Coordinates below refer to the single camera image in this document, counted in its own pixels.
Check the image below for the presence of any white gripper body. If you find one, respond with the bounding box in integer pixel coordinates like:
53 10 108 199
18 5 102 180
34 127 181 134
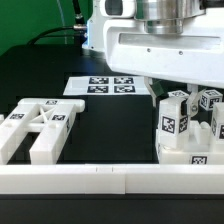
103 11 224 88

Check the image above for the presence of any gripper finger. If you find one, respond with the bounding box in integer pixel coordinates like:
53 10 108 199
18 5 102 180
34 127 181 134
186 84 204 118
144 77 162 106

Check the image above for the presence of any white chair seat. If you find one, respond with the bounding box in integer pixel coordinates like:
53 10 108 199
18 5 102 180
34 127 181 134
156 121 224 165

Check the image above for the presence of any marker cube right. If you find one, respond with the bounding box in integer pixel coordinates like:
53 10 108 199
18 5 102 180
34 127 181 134
199 89 223 111

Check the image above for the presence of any marker cube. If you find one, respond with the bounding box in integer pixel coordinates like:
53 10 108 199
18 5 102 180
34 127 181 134
168 90 189 99
199 89 223 111

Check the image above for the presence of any marker cube left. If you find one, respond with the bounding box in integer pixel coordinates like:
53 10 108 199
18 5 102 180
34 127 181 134
168 90 189 99

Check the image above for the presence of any white front fence bar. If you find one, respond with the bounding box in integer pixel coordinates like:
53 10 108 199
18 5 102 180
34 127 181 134
0 164 224 194

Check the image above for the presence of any white part at left edge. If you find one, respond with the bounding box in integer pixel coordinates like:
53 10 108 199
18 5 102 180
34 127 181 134
0 115 4 126

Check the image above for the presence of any white marker base plate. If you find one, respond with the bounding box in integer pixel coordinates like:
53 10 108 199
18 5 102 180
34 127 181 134
64 76 149 96

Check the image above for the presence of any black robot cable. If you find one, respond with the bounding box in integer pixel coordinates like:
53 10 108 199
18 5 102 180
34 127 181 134
26 0 88 46

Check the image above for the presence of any white chair back frame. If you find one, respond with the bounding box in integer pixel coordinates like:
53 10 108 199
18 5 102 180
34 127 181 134
0 98 85 165

